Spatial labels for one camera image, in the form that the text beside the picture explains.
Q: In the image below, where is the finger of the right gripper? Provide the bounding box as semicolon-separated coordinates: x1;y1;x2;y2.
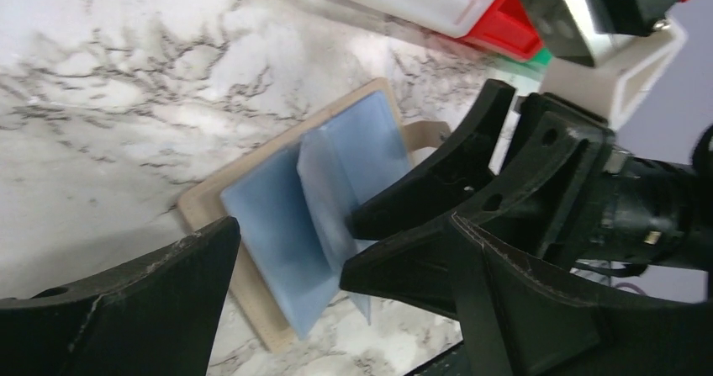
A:
346;79;515;240

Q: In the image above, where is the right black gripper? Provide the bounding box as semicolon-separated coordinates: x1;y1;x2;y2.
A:
340;93;712;318

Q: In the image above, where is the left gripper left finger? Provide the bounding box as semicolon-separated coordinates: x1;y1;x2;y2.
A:
1;217;240;375

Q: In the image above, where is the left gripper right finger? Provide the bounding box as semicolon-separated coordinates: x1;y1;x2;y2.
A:
448;215;712;375

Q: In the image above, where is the beige card holder wallet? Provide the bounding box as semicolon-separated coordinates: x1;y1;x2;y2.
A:
177;77;452;352

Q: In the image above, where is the green plastic bin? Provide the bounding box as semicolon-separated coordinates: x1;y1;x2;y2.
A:
526;48;552;68

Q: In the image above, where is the red plastic bin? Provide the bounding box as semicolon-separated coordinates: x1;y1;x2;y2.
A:
457;0;544;61

